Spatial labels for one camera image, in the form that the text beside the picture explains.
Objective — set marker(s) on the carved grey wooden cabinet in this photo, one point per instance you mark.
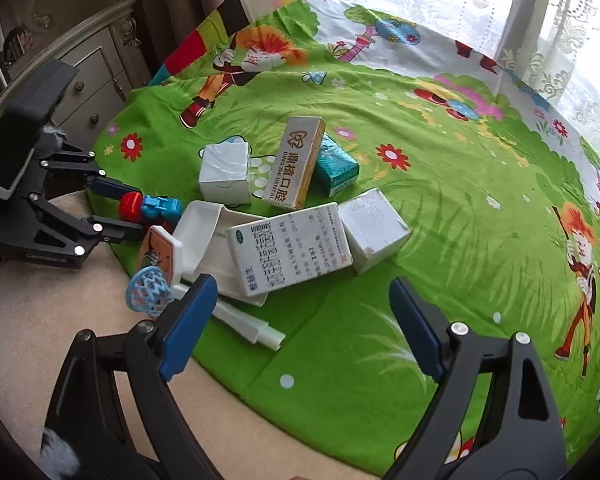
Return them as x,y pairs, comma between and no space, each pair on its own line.
90,75

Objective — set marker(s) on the green cartoon printed blanket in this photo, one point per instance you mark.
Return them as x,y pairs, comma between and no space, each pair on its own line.
430,210

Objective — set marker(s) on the white medicine box green label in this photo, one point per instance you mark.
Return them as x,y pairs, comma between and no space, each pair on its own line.
290,250

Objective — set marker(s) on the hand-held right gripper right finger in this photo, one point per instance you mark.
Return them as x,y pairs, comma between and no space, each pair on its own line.
417,332

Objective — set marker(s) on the white plastic pole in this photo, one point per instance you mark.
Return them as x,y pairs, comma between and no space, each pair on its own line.
245,325

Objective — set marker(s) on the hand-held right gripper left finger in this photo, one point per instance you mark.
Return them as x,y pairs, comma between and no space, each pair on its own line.
187,330

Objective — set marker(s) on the plain brown curtain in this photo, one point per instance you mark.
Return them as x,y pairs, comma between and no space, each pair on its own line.
180,0

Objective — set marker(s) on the white plastic tray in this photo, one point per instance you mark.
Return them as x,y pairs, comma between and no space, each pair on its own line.
200,230

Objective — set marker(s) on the plain white cube box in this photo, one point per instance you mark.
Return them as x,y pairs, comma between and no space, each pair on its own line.
372,230
225,175

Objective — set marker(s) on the white gold tooth-logo box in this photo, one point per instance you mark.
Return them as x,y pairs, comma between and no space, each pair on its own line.
292,165

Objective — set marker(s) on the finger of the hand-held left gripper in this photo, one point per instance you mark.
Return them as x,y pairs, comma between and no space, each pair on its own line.
115,231
112,189

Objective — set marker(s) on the red blue small bottle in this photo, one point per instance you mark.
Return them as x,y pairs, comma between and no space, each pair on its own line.
155,208

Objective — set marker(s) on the beige plush cushion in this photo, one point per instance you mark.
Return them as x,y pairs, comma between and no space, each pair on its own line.
20,340

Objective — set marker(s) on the toy basketball hoop blue net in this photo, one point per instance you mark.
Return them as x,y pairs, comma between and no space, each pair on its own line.
150,290

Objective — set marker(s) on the teal cardboard box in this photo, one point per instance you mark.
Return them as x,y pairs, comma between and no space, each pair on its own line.
337,167

